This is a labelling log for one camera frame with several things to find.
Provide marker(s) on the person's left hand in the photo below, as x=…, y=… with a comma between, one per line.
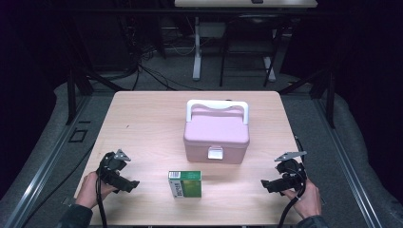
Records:
x=88, y=193

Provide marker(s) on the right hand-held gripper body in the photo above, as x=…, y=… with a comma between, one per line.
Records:
x=293, y=174

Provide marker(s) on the black chair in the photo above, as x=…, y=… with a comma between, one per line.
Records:
x=250, y=28

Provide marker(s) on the green cardboard box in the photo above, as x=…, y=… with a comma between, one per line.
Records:
x=188, y=185

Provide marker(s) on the white desk leg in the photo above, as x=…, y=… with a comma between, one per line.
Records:
x=269, y=68
x=197, y=57

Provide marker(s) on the person's right hand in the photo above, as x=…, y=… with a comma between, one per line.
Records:
x=307, y=201

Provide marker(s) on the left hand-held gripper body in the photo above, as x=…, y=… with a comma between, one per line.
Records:
x=109, y=166

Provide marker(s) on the metal floor rail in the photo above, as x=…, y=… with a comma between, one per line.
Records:
x=348, y=171
x=41, y=177

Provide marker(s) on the black metal stand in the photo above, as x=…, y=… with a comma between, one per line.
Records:
x=71, y=98
x=331, y=101

